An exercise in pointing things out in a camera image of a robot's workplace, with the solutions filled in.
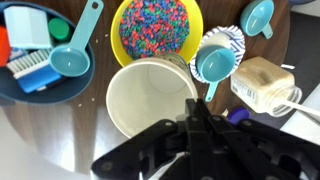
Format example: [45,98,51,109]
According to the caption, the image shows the white paper coffee cups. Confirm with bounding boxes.
[105,53,200,139]

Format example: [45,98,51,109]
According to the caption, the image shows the dark blue round plate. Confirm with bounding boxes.
[0,1,96,106]

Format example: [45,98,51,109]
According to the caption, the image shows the blue brush with white bristles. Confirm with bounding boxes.
[5,48,65,95]

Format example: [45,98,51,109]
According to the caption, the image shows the small teal measuring cup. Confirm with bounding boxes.
[239,0,276,40]

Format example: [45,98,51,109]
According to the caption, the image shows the yellow plastic bowl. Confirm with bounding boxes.
[110,0,205,68]

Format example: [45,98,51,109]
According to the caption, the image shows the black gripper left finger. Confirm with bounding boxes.
[90,98,205,180]

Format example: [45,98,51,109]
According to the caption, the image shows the red plastic object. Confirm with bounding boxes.
[0,25,13,68]

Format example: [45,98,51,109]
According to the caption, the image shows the small white utensil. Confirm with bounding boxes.
[280,63,296,71]

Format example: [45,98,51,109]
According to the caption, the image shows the white paper sheet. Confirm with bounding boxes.
[279,83,320,145]

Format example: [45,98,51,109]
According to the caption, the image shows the large teal measuring scoop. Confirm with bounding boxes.
[48,0,105,79]

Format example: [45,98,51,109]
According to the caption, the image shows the purple jar lid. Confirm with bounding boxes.
[227,106,251,126]

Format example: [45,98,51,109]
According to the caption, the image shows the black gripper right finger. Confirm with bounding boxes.
[197,98,320,180]

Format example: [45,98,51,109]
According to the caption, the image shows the blue patterned paper bowl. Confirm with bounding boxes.
[189,25,247,85]

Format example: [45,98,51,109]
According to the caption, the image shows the medium teal measuring cup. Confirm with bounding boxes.
[195,44,237,103]

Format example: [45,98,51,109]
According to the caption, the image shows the green round cap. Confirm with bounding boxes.
[47,17,72,43]

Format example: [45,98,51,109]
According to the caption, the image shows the multicoloured beads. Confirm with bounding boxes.
[118,0,191,61]

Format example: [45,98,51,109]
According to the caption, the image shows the clear jar of rice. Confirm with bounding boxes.
[230,55,303,118]

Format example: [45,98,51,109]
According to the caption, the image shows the white plastic spoon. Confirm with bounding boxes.
[279,98,320,118]

